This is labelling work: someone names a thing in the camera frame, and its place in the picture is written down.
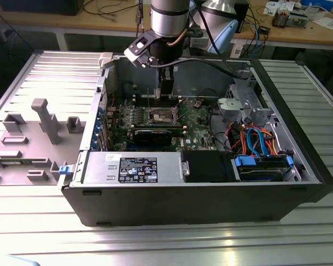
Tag silver power supply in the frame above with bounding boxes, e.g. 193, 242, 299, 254
83, 151, 183, 185

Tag black PC case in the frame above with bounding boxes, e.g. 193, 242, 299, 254
60, 51, 333, 228

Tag black camera cable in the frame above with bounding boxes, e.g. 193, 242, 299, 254
148, 0, 244, 80

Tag white label tag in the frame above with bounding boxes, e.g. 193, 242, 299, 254
231, 41, 248, 57

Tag thin blue cable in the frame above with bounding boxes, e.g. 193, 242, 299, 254
254, 24, 261, 51

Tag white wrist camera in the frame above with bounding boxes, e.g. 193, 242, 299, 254
124, 30, 156, 69

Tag white papers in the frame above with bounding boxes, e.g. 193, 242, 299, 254
263, 1, 295, 16

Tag silver drive cage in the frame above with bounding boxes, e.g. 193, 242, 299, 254
218, 69, 281, 131

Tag copper transformer device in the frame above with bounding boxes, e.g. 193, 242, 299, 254
271, 11, 289, 28

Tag grey parts rack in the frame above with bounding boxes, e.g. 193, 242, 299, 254
0, 98, 87, 186

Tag metal socket cover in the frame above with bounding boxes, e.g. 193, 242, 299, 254
172, 104, 183, 122

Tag green circuit device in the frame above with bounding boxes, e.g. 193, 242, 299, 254
287, 11, 309, 28

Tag hard disk in blue carrier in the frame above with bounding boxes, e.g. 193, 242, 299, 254
231, 155, 295, 182

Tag blue wire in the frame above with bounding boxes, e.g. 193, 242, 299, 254
246, 129, 270, 157

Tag black RAM slot row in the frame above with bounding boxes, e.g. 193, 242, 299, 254
132, 123, 185, 133
134, 95, 183, 108

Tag white case latch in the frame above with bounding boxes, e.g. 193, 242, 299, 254
98, 52, 114, 70

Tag wooden desk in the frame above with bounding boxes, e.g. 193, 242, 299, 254
0, 0, 333, 47

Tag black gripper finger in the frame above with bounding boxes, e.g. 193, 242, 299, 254
158, 68, 175, 101

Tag green motherboard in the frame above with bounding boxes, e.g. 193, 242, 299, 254
104, 95, 220, 152

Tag black graphics card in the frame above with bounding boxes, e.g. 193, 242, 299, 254
133, 127, 173, 147

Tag grey hanging cable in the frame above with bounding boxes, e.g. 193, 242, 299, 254
135, 0, 144, 32

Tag orange wire bundle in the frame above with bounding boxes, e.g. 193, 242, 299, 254
233, 124, 281, 156

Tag black plastic disk bay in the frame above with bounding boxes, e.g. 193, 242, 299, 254
180, 151, 236, 183

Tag black wire loop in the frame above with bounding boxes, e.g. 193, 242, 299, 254
207, 104, 230, 150

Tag pale blue rounded object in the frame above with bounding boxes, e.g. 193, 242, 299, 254
7, 253, 41, 266

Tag red wire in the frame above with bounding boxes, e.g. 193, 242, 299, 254
224, 123, 241, 152

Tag blue box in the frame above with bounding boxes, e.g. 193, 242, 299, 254
299, 0, 333, 12

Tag black upright box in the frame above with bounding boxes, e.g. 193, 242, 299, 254
234, 0, 250, 34

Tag CPU socket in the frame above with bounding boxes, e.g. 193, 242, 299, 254
145, 106, 181, 125

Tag copper coloured short cable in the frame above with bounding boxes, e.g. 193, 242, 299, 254
168, 27, 187, 48

